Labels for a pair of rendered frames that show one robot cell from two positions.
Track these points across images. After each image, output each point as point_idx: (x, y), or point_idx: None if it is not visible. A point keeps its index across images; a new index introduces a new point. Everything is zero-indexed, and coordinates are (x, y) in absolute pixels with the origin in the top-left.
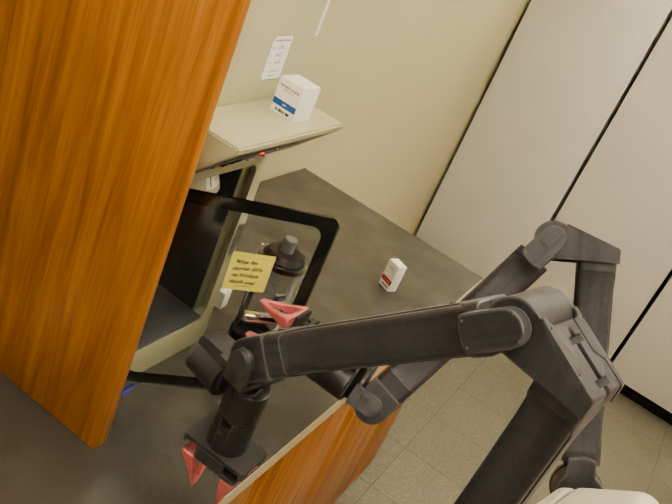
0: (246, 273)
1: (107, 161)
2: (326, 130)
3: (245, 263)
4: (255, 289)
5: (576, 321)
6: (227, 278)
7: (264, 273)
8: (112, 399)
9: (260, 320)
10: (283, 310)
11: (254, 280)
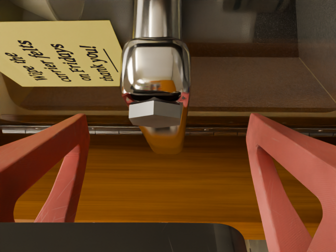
0: (63, 64)
1: None
2: None
3: (34, 70)
4: (106, 40)
5: None
6: (103, 83)
7: (25, 34)
8: (312, 236)
9: (166, 145)
10: (45, 171)
11: (73, 48)
